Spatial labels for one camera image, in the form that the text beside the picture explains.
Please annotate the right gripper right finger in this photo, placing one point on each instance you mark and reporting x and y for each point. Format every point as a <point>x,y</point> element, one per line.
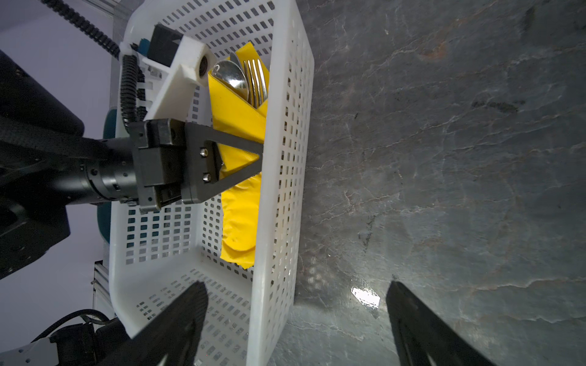
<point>421,337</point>

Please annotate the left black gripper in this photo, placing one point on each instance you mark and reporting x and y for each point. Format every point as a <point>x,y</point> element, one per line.
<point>168,153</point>

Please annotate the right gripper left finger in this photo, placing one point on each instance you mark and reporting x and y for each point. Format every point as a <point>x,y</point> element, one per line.
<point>171,338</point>

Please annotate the white perforated plastic basket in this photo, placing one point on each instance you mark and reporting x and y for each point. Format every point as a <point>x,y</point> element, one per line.
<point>154,257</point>

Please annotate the silver fork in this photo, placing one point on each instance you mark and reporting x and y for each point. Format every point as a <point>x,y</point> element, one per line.
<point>258,85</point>

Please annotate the silver spoon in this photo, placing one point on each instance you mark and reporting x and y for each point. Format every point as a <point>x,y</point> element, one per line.
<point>229,73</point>

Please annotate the silver knife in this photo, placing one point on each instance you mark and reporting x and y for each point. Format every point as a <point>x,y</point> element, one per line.
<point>234,58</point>

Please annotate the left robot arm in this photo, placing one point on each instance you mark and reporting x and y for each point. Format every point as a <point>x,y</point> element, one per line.
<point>48,164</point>

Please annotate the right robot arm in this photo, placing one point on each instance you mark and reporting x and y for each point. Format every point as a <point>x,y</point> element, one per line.
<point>88,337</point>

